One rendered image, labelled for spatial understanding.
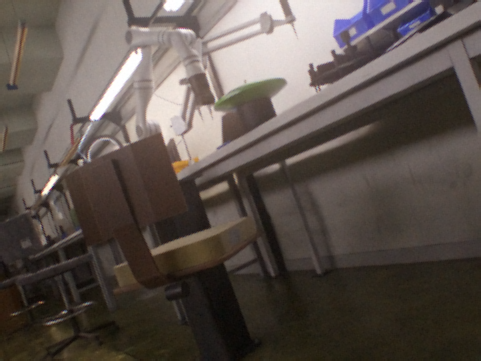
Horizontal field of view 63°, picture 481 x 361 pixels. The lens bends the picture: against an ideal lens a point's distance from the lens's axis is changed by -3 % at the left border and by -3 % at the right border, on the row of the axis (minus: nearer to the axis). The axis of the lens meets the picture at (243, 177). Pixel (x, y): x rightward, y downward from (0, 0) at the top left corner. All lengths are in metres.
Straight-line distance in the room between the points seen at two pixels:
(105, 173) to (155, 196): 0.14
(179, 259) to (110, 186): 0.26
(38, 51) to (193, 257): 6.22
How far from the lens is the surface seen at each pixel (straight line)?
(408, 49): 1.13
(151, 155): 0.99
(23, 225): 3.22
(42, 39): 7.18
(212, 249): 1.03
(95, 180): 1.05
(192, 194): 1.89
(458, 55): 1.13
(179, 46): 1.67
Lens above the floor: 0.69
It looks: 2 degrees up
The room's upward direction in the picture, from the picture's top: 20 degrees counter-clockwise
